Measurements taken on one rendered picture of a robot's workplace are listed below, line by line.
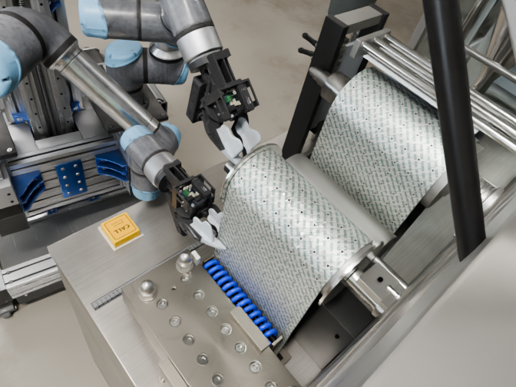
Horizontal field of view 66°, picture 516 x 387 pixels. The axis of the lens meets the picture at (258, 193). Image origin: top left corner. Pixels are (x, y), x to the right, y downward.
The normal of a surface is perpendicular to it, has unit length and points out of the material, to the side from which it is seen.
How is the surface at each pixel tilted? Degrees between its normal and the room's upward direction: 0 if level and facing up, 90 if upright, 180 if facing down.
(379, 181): 92
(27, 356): 0
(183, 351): 0
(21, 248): 0
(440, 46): 78
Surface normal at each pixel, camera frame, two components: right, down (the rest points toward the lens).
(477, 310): 0.18, -0.63
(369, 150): -0.74, 0.44
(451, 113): -0.51, 0.43
